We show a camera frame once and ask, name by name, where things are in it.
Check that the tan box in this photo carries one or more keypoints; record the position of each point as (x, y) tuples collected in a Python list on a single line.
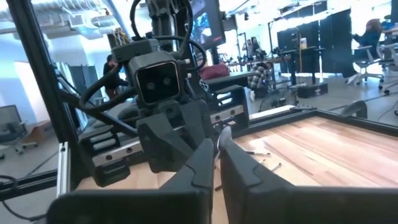
[(37, 132)]

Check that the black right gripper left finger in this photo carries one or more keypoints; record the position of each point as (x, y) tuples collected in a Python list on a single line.
[(186, 199)]

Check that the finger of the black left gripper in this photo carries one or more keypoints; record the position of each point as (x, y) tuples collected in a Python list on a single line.
[(164, 146), (196, 121)]

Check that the dark grey desk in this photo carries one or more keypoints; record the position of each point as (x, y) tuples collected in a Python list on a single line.
[(230, 77)]

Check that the grey office chair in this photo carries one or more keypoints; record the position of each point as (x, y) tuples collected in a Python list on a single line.
[(11, 124)]

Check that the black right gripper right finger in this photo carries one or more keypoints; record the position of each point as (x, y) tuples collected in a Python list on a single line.
[(264, 202)]

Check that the makeup brush long silver ferrule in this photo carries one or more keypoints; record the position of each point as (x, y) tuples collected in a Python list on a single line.
[(219, 146)]

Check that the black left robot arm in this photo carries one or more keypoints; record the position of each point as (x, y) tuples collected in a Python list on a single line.
[(161, 21)]

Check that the black monitor blue screen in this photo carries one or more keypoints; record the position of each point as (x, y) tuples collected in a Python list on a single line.
[(206, 25)]

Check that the black equipment case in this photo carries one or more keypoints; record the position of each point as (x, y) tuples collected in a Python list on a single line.
[(312, 90)]

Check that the black partition panels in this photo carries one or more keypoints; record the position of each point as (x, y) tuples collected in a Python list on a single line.
[(335, 40)]

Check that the white office chair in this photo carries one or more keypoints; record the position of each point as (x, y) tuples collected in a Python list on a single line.
[(365, 59)]

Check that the thin black makeup brush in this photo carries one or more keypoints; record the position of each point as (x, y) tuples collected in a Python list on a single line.
[(275, 167), (258, 153)]

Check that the person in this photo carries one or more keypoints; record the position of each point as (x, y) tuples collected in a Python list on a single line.
[(367, 39), (109, 67), (259, 77), (252, 46)]

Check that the red cloth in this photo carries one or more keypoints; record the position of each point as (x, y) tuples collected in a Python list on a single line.
[(214, 71)]

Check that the black aluminium rig frame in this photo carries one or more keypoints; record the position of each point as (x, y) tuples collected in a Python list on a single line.
[(34, 62)]

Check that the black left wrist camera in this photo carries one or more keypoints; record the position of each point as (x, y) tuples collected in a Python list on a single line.
[(157, 82)]

